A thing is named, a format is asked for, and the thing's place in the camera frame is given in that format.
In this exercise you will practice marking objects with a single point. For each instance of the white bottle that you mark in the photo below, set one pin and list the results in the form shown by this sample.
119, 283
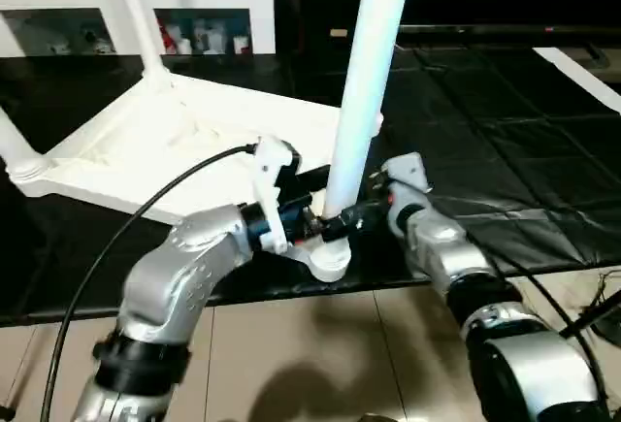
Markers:
206, 39

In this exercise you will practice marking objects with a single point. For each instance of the white plastic table leg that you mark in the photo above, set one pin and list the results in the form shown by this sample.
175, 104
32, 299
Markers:
364, 73
141, 19
19, 150

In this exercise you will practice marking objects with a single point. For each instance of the white cup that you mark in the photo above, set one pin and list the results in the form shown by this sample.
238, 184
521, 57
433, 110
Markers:
240, 45

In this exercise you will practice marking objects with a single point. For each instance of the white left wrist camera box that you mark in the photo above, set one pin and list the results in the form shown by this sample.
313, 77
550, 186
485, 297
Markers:
274, 179

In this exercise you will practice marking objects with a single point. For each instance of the black stand foot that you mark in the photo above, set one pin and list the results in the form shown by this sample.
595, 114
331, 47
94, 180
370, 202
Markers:
592, 313

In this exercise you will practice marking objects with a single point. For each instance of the tan label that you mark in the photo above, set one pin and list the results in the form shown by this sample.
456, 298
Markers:
338, 32

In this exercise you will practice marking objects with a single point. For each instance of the red bottle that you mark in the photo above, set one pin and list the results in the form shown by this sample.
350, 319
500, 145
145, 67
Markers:
167, 42

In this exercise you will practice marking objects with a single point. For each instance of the white plastic table top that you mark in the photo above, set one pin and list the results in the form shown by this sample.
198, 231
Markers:
175, 141

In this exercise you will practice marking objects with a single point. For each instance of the black work mat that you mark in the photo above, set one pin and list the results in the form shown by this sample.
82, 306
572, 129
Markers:
466, 121

